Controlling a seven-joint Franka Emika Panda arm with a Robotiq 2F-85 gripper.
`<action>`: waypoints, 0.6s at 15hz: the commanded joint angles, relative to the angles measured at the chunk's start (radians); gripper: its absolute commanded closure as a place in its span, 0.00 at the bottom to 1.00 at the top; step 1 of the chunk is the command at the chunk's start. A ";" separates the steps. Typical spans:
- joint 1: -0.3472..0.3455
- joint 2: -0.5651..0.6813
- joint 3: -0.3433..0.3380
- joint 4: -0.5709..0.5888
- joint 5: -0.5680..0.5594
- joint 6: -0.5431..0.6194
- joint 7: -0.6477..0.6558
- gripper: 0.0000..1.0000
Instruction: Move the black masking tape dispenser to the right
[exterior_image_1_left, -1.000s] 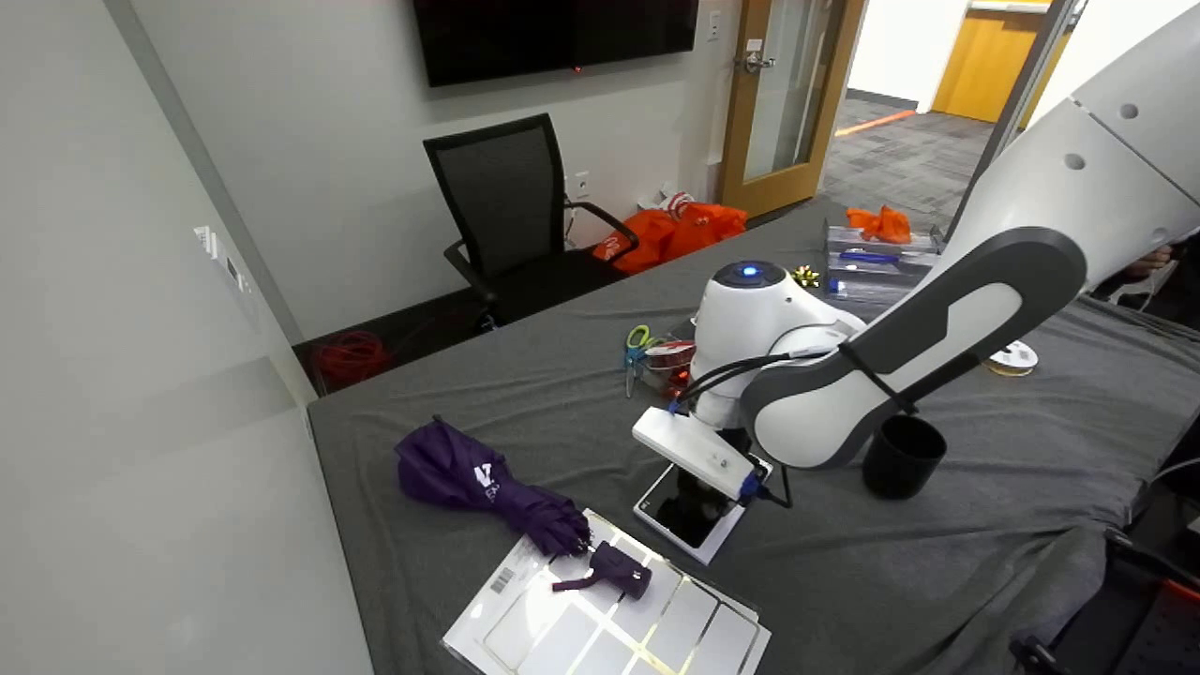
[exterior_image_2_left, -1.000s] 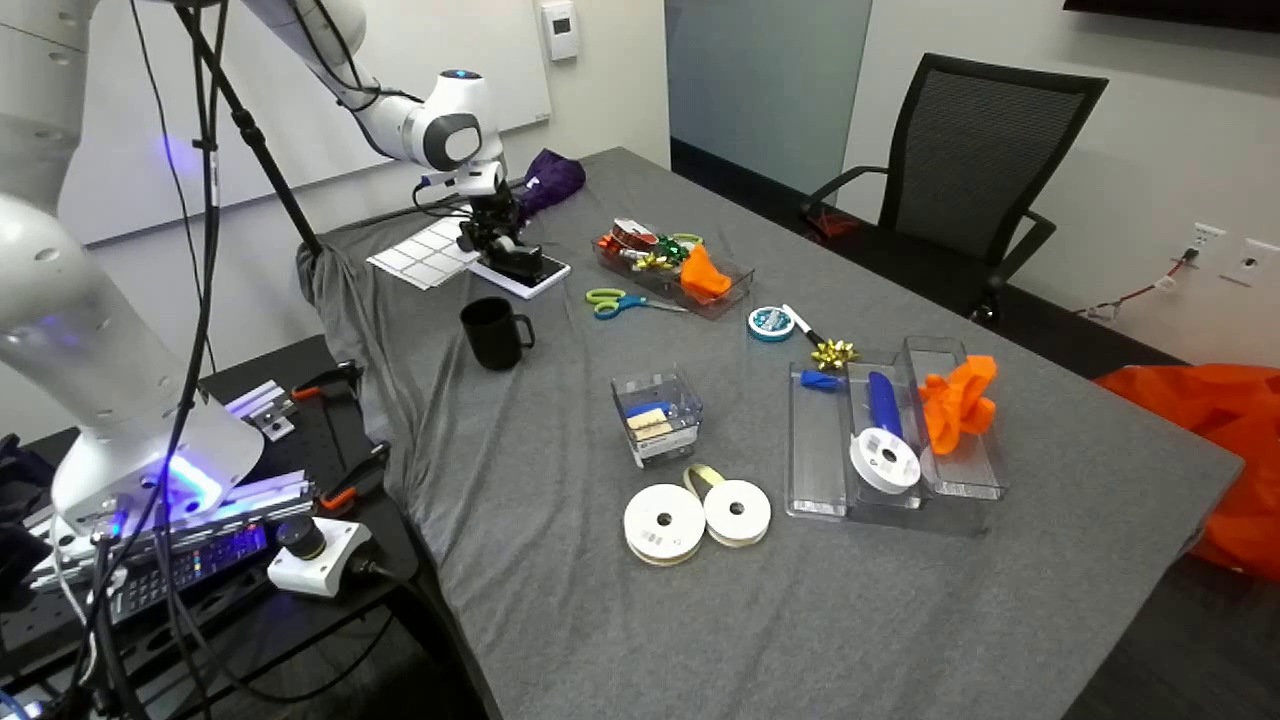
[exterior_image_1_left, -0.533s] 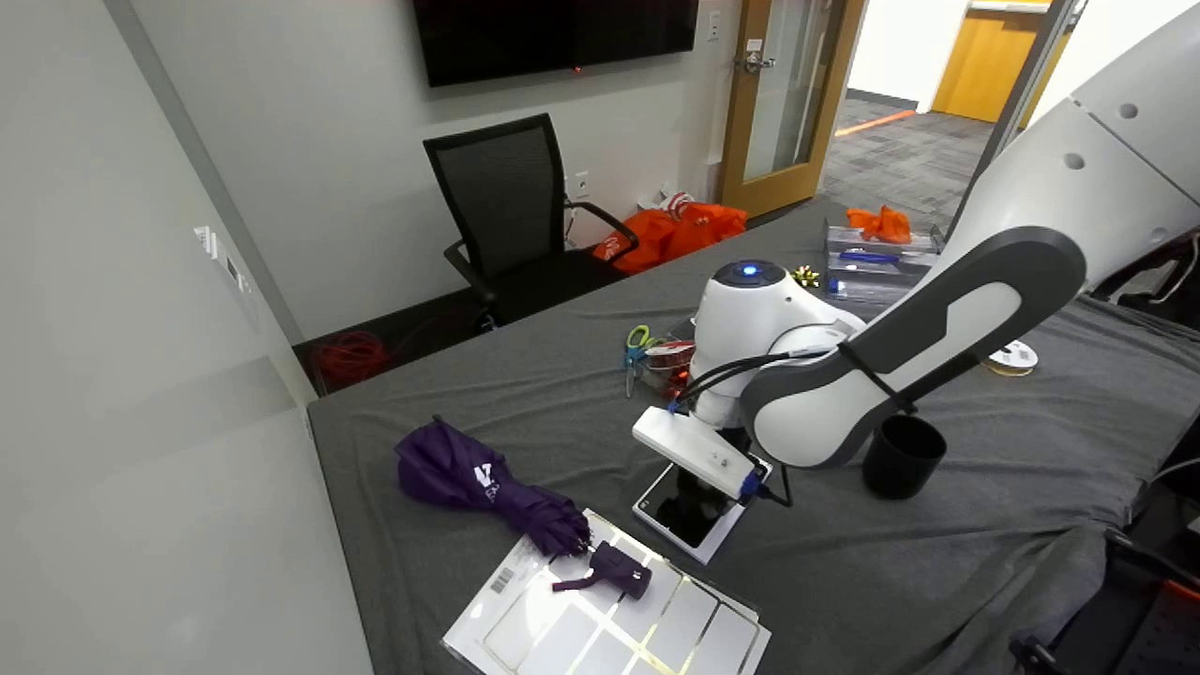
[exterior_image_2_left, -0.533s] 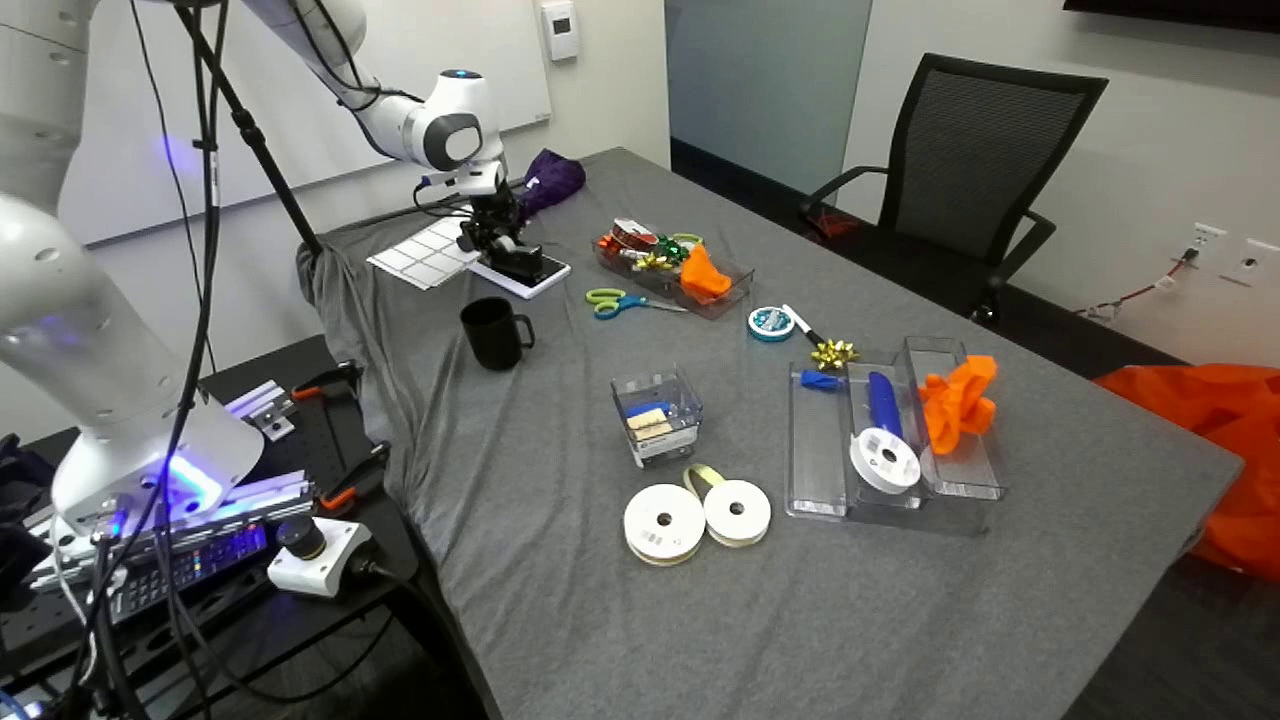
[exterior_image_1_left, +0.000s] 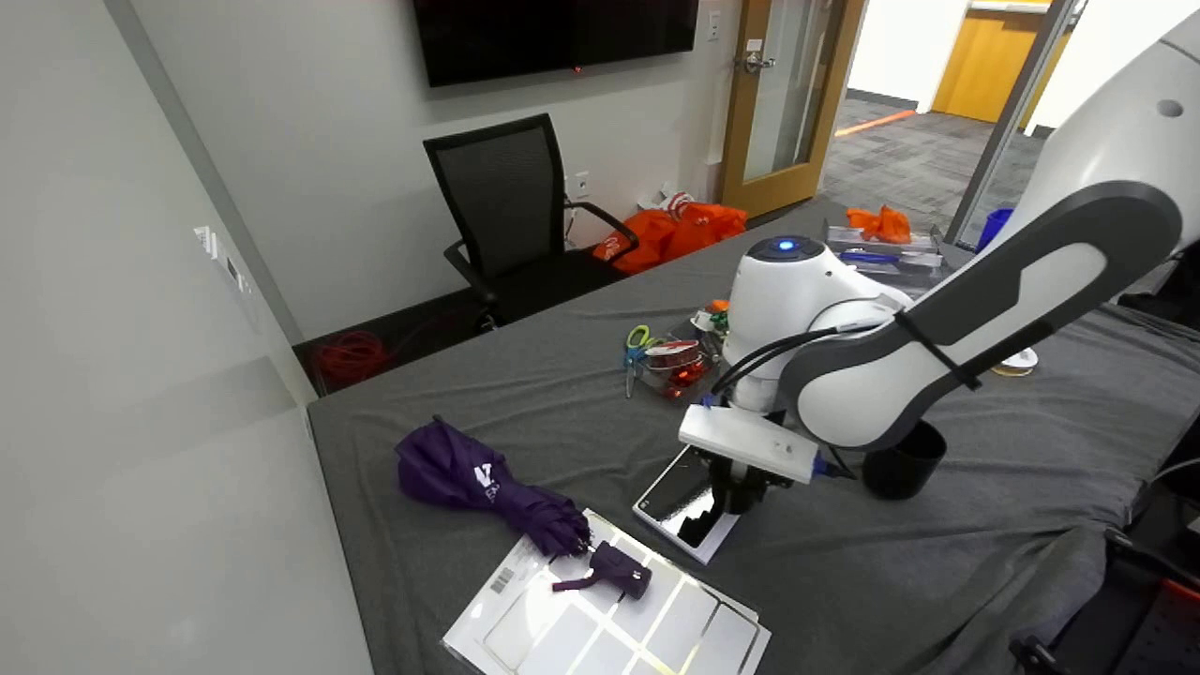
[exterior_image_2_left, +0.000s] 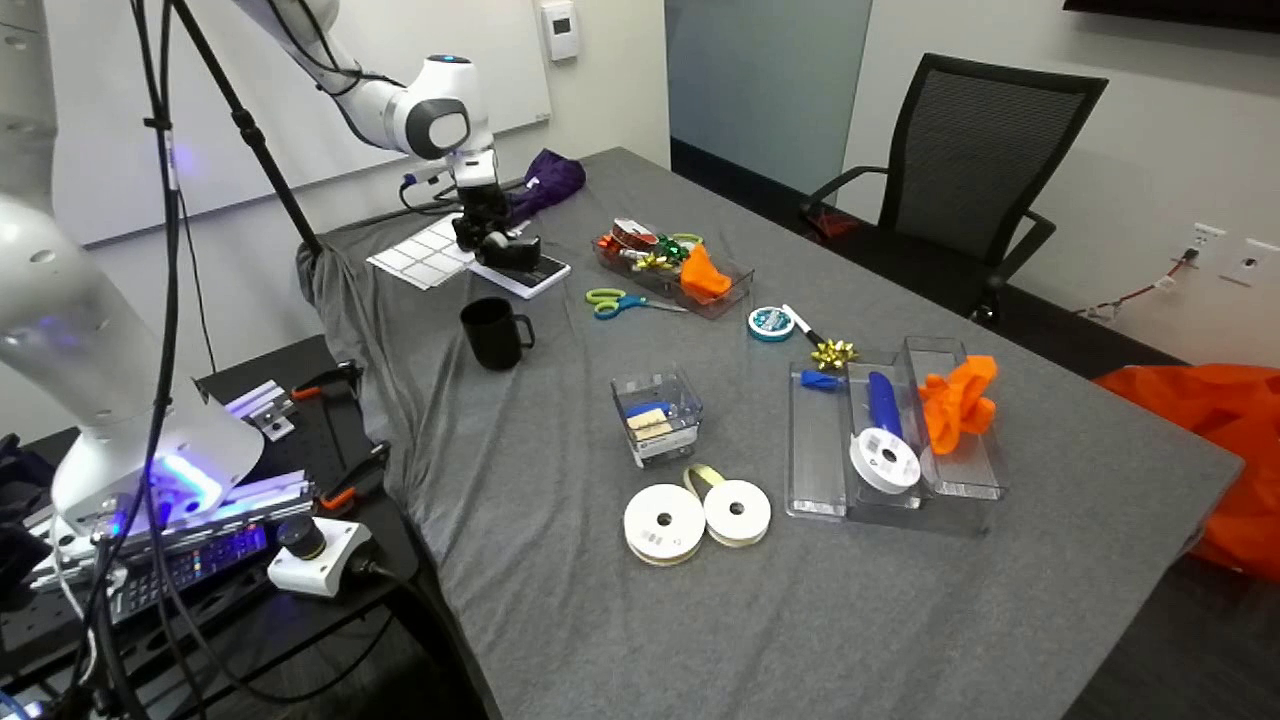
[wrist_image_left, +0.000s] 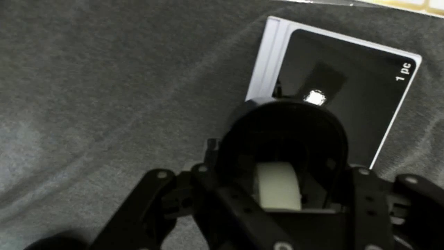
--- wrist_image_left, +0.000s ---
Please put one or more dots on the grey table cloth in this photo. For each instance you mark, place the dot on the grey table cloth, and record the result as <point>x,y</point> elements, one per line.
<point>115,91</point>

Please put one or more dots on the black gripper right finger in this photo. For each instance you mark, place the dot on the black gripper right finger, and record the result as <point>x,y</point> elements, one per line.
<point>396,212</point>

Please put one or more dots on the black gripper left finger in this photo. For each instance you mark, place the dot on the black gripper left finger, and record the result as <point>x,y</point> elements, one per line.
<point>147,208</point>

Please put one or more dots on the black and white card box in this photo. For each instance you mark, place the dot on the black and white card box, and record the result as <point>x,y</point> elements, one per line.
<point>360,101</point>

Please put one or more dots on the black tape dispenser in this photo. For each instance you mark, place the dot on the black tape dispenser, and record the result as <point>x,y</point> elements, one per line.
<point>281,133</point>

